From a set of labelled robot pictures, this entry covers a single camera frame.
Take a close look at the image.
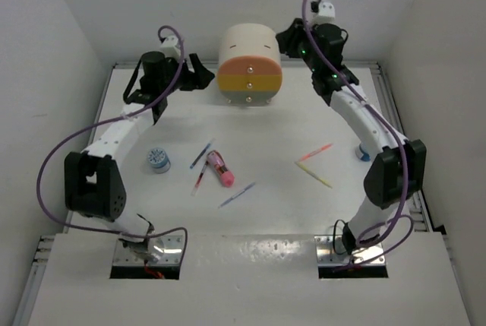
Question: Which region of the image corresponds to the red pen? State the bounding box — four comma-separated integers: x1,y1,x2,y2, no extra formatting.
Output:
191,161,208,197

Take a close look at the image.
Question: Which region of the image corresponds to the yellow highlighter pen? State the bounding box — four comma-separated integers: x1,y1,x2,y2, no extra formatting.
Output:
295,161,333,188

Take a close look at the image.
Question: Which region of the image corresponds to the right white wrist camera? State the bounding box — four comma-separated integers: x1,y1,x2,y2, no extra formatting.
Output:
311,0,336,26

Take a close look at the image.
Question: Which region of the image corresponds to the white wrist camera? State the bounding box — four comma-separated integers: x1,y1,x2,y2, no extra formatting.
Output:
159,35,181,60
311,0,336,26

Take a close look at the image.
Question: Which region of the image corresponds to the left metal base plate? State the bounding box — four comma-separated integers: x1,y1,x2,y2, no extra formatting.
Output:
112,236,185,267

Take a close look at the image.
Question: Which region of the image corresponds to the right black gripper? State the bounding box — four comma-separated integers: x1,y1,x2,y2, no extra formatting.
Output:
276,18,320,73

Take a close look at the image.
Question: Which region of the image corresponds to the blue tape roll right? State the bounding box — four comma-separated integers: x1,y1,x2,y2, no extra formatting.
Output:
355,143,371,162

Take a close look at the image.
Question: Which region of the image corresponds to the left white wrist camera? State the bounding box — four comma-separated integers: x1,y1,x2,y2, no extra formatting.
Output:
159,35,181,60

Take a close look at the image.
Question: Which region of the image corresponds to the blue tape roll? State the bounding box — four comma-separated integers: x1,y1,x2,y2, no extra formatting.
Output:
147,147,171,174
355,143,371,162

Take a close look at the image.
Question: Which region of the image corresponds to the metal base plate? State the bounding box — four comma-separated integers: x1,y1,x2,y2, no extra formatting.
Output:
112,236,185,267
314,235,387,268

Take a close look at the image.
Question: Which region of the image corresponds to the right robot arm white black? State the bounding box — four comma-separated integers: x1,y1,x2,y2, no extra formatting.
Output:
276,18,427,254

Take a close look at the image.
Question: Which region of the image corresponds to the pink glue stick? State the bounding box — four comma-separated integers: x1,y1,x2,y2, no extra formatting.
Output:
207,150,235,188

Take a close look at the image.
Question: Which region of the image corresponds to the blue pen upper left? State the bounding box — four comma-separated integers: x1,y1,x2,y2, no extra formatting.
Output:
189,138,215,169

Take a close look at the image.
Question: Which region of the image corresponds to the blue pen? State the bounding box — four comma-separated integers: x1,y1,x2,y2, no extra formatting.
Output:
189,138,215,169
218,182,256,209

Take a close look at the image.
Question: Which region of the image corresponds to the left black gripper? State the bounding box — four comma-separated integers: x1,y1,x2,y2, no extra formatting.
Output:
159,54,215,96

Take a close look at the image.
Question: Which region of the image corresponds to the cream three-drawer storage cabinet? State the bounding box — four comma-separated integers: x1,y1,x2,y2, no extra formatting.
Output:
216,23,282,106

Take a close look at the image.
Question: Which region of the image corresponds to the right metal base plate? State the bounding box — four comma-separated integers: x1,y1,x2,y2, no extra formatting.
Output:
314,235,387,268

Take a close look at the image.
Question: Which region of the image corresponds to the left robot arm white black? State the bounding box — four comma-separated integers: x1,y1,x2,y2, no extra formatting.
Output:
64,51,215,252

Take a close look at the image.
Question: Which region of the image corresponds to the pink orange highlighter pen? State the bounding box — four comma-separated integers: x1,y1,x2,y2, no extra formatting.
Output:
297,144,333,162

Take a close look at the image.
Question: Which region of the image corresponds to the blue pen lower centre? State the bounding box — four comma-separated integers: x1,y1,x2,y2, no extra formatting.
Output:
218,182,256,209

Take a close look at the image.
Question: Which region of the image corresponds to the blue tape roll left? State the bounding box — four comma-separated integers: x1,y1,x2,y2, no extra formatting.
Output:
147,147,171,174

